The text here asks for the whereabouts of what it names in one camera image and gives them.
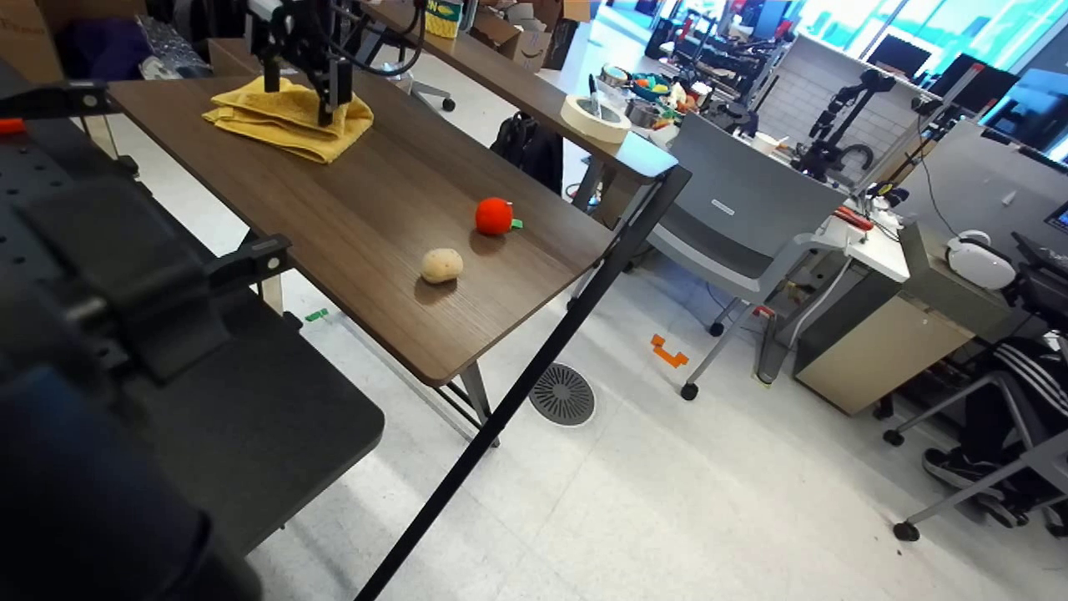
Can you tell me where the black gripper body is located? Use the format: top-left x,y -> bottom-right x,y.
251,0 -> 361,89

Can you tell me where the yellow towel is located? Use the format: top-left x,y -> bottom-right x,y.
203,79 -> 374,164

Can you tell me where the orange plush tomato toy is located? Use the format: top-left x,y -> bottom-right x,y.
473,197 -> 526,237

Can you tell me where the beige plush potato toy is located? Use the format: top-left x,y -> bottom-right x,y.
421,248 -> 464,283

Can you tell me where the black backpack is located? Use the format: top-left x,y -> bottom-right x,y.
492,110 -> 563,192

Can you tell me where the white bowl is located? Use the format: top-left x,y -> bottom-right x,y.
562,97 -> 631,147

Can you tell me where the black tripod pole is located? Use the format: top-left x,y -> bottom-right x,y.
351,167 -> 690,601

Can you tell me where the round floor drain cover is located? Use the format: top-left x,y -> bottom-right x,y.
532,365 -> 595,424

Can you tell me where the tan cabinet box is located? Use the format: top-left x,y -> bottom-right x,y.
795,224 -> 1011,413

